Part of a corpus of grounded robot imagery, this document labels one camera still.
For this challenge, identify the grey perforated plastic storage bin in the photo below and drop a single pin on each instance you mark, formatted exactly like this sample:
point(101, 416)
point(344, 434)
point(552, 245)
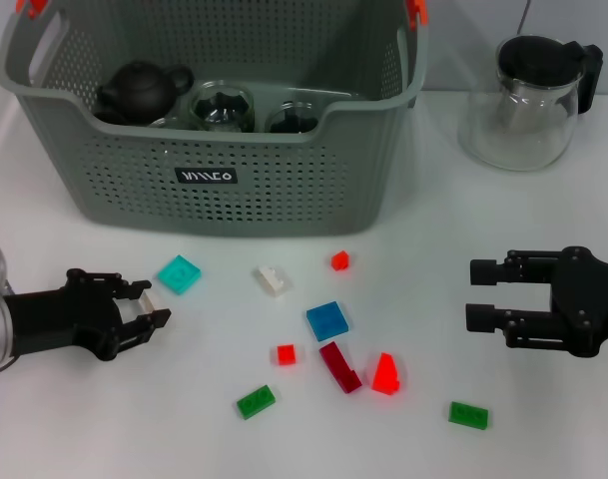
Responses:
point(283, 199)

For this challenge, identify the teal square toy brick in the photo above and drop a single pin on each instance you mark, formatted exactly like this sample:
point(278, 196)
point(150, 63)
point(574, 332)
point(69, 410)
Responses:
point(180, 275)

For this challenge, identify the bright red wedge brick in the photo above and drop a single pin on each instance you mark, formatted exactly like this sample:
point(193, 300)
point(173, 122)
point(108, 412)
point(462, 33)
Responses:
point(385, 376)

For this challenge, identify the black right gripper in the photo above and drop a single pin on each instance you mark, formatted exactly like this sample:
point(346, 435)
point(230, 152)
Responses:
point(600, 302)

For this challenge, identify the glass pitcher black lid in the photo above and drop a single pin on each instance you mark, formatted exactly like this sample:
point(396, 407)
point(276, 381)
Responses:
point(538, 60)

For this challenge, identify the white toy brick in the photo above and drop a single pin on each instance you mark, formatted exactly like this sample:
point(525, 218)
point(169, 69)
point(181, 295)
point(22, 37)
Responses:
point(151, 303)
point(273, 282)

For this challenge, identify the small red square brick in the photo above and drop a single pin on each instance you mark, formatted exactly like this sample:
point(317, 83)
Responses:
point(285, 355)

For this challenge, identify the dark red long brick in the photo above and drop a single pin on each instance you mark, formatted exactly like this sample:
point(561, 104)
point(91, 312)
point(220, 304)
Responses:
point(339, 371)

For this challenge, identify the glass teacup black holder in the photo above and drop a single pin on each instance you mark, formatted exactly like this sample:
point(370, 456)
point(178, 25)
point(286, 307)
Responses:
point(161, 121)
point(288, 122)
point(221, 107)

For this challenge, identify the black ceramic teapot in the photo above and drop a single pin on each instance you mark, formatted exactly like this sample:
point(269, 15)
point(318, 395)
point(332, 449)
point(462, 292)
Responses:
point(139, 95)

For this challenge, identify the green two-stud brick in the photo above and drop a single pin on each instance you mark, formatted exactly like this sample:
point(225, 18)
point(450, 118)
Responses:
point(467, 414)
point(256, 402)

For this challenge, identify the blue square four-stud brick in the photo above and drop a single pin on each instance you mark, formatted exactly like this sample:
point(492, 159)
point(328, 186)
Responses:
point(327, 322)

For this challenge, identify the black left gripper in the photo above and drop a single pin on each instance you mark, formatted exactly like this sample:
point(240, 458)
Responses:
point(59, 319)

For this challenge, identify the small red brick side stud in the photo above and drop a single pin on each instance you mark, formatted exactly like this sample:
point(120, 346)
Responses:
point(339, 261)

